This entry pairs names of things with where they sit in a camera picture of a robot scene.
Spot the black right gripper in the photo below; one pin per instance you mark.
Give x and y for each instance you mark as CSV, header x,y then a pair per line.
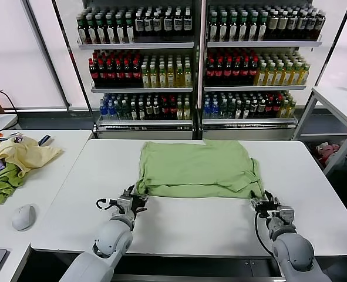
x,y
267,210

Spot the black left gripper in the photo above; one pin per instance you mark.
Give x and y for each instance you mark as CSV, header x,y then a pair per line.
x,y
136,205

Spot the green polo shirt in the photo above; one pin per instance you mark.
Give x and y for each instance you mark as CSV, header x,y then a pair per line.
x,y
196,167

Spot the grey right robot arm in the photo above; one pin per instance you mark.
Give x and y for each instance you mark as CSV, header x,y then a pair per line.
x,y
293,252

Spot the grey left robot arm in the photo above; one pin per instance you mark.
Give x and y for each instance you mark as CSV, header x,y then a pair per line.
x,y
108,241

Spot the pink cloth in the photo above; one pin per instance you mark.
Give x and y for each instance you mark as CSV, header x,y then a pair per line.
x,y
326,149

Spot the clear green soda bottle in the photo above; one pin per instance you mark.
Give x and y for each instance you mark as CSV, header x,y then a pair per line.
x,y
223,110
231,110
126,111
119,111

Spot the black laundry basket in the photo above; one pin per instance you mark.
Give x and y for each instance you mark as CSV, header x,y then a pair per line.
x,y
346,177

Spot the blue water bottle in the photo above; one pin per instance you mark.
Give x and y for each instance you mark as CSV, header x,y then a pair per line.
x,y
207,110
103,111
111,111
215,110

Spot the small red-cap cola bottle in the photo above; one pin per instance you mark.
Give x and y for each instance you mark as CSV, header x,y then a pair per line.
x,y
277,110
269,110
173,111
165,111

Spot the small yellow drink bottle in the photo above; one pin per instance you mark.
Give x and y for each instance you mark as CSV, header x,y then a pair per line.
x,y
180,111
284,110
291,110
187,111

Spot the blue white striped item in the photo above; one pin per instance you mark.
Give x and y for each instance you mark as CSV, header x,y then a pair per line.
x,y
45,139

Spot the white computer mouse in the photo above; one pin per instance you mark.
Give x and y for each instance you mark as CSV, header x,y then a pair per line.
x,y
23,217

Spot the pale yellow garment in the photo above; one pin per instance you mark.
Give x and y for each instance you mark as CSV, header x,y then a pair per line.
x,y
26,152

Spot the crumpled green garment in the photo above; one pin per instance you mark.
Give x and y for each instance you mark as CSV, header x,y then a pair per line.
x,y
1,182

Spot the metal beverage shelving unit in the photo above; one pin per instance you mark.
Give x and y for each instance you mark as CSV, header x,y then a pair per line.
x,y
136,46
264,44

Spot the green-cap dark tea bottle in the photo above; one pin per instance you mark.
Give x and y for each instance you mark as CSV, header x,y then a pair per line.
x,y
129,30
91,30
262,29
101,30
110,30
120,30
253,29
223,29
82,30
243,29
233,29
212,29

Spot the white-cap blue-label bottle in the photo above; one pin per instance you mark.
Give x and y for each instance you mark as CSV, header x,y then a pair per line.
x,y
157,25
148,25
139,25
187,25
168,25
178,25

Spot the white-cap beige-label bottle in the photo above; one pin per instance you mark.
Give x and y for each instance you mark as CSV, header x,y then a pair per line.
x,y
282,25
273,25
311,25
301,25
292,25
320,25

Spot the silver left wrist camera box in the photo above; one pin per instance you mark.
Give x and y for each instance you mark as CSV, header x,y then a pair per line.
x,y
124,203

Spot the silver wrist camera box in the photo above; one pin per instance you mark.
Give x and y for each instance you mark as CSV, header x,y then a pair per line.
x,y
124,203
285,216

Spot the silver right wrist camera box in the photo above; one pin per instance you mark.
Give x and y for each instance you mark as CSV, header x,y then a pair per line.
x,y
285,216

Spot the white metal-frame side table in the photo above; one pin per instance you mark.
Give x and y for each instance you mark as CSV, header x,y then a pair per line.
x,y
337,100

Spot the slanted grey metal post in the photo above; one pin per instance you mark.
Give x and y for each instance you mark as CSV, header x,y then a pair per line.
x,y
48,58

